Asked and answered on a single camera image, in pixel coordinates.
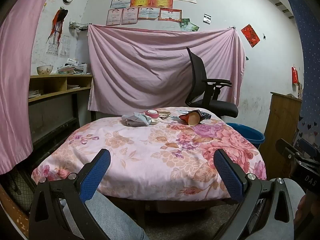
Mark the person's right hand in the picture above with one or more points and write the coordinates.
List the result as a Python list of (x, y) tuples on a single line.
[(305, 211)]

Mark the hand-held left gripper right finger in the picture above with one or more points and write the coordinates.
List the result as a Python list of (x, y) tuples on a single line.
[(228, 177)]

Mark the pink hanging sheet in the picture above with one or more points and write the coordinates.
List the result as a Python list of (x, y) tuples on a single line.
[(140, 67)]

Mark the white stick packet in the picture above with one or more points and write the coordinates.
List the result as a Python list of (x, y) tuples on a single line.
[(173, 116)]

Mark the person's left leg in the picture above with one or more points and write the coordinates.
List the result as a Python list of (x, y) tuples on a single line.
[(112, 220)]

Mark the black office chair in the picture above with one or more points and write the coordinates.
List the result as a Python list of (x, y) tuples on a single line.
[(200, 75)]

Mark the green photo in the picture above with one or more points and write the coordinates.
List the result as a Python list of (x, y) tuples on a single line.
[(193, 27), (183, 24)]

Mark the black and white photo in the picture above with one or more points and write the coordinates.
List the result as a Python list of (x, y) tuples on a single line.
[(207, 19)]

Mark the group of wall certificates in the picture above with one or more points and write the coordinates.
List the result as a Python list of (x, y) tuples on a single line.
[(150, 2)]

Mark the floral blanket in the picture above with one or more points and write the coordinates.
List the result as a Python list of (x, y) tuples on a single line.
[(155, 152)]

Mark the blue plastic bucket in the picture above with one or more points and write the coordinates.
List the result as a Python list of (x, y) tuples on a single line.
[(250, 133)]

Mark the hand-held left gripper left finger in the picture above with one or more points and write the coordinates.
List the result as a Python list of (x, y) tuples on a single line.
[(96, 175)]

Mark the red hanging ornament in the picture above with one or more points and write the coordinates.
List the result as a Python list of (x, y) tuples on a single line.
[(295, 75)]

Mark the person's right leg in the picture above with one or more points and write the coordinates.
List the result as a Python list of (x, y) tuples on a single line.
[(290, 195)]

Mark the ceramic bowl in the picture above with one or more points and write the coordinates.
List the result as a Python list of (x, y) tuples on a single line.
[(45, 70)]

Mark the red paper wall decoration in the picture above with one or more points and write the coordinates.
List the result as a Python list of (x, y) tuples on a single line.
[(250, 35)]

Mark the grey cloth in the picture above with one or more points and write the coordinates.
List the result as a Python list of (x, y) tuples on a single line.
[(137, 117)]

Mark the wooden shelf desk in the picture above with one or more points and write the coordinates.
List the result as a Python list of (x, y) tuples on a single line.
[(50, 105)]

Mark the person's leg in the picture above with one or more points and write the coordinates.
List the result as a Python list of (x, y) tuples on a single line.
[(290, 195), (112, 220)]

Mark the pink curtain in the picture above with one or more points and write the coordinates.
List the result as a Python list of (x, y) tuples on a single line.
[(17, 80)]

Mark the pink tape roll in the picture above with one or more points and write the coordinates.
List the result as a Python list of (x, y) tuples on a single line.
[(152, 113)]

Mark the red paper cup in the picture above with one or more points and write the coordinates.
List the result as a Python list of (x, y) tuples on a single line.
[(191, 120)]

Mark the wooden cabinet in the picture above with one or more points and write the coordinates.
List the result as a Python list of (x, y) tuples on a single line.
[(282, 130)]

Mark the red tassel ornament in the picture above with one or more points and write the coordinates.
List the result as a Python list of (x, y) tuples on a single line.
[(58, 20)]

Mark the dark blue packet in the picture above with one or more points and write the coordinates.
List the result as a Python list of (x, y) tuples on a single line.
[(206, 115)]

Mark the blue dotted cloth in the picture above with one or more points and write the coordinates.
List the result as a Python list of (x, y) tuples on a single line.
[(308, 55)]

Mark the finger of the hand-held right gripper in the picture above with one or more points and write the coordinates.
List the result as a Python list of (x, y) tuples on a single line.
[(308, 146), (285, 146)]

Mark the wall calendar sheet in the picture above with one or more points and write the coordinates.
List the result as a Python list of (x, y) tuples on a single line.
[(63, 47)]

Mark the crumpled beige cloth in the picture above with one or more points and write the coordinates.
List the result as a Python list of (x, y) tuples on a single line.
[(292, 96)]

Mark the stack of books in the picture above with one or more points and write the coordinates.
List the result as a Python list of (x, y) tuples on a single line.
[(72, 67)]

